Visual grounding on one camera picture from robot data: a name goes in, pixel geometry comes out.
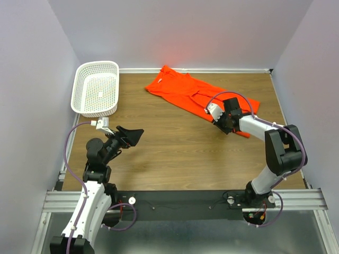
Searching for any white perforated plastic basket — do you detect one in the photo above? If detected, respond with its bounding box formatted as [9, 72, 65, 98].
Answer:
[70, 61, 119, 118]

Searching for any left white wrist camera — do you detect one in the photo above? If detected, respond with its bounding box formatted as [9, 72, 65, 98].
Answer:
[90, 117, 115, 135]

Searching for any black mounting base plate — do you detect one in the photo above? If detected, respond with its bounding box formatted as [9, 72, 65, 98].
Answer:
[107, 190, 275, 221]

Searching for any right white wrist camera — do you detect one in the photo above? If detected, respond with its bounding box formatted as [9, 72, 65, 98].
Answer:
[204, 103, 225, 122]

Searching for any orange t-shirt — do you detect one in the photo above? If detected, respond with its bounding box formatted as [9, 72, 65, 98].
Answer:
[144, 65, 261, 139]

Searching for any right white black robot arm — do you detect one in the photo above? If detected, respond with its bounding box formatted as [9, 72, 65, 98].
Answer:
[206, 97, 307, 207]

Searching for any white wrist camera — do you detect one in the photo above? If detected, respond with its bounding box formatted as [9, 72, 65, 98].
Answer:
[90, 117, 115, 135]
[204, 103, 225, 122]

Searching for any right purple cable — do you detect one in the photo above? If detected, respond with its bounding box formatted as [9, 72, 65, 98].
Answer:
[206, 90, 307, 229]

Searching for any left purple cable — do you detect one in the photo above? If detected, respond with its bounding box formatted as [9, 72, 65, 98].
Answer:
[64, 121, 137, 254]

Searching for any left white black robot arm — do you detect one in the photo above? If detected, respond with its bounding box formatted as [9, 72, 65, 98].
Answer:
[49, 125, 144, 253]

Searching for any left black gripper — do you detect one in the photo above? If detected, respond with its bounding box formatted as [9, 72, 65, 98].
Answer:
[103, 125, 144, 165]

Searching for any purple cable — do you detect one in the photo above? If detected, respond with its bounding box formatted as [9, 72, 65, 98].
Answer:
[206, 90, 307, 229]
[64, 121, 137, 254]

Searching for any aluminium frame rail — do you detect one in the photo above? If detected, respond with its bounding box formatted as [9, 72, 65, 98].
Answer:
[42, 189, 328, 213]

